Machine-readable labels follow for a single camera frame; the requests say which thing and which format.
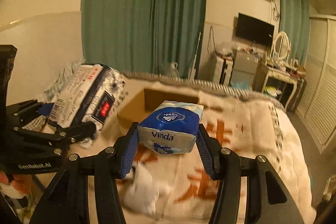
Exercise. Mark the white suitcase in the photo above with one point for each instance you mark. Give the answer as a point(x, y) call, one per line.
point(221, 69)

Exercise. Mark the black wall television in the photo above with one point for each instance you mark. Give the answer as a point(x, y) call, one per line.
point(254, 30)

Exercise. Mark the white floor mop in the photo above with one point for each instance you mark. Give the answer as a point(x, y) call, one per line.
point(195, 59)

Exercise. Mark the green curtain left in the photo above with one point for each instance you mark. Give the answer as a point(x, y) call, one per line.
point(140, 35)

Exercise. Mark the green curtain right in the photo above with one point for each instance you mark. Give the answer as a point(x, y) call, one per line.
point(295, 22)

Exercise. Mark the grey mini fridge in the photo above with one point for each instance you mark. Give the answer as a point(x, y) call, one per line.
point(244, 68)

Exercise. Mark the white dressing table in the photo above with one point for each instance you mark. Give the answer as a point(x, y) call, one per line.
point(283, 86)

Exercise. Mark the white oval vanity mirror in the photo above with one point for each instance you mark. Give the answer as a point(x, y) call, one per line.
point(281, 47)

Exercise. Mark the black white tissue pack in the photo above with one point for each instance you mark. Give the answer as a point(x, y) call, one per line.
point(93, 91)

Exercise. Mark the brown cardboard box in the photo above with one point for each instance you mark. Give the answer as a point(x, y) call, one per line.
point(145, 102)

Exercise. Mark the cream blanket with orange characters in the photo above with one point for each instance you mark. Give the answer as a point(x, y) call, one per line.
point(275, 184)

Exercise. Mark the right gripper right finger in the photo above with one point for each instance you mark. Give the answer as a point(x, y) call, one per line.
point(222, 165)

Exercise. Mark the blue plaid bedsheet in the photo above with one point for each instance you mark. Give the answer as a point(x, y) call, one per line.
point(54, 89)

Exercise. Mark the clear water jug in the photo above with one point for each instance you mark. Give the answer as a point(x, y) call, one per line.
point(169, 69)

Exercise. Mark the left hand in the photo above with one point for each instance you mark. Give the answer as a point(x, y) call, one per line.
point(21, 183)

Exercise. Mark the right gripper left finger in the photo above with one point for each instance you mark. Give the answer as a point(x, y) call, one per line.
point(110, 165)

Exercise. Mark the white louvered wardrobe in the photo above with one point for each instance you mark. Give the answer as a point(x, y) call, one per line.
point(316, 108)

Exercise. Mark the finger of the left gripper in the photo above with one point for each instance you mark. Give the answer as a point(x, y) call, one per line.
point(29, 115)
point(62, 138)

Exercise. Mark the green curtain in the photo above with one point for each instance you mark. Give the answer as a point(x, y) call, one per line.
point(140, 35)
point(295, 22)

